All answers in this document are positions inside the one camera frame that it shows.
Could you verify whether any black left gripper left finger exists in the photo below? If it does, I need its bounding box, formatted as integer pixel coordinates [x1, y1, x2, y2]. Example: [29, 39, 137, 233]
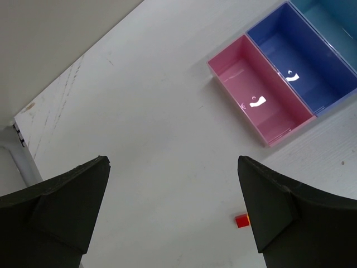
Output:
[1, 156, 110, 267]

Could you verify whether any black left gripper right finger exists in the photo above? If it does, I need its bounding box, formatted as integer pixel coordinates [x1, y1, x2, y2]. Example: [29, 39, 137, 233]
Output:
[238, 156, 356, 267]

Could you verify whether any red lego brick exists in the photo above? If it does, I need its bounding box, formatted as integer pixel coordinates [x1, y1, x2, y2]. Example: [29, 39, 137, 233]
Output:
[234, 214, 250, 228]

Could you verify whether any pink plastic bin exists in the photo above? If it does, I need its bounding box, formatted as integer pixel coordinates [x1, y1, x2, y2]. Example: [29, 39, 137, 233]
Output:
[208, 35, 316, 147]

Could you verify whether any light blue plastic bin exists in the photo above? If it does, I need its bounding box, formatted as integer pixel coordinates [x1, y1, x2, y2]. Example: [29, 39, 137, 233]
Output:
[290, 0, 356, 71]

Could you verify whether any aluminium left rail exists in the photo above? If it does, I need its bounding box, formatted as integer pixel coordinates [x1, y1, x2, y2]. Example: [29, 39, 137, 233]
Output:
[1, 123, 42, 186]

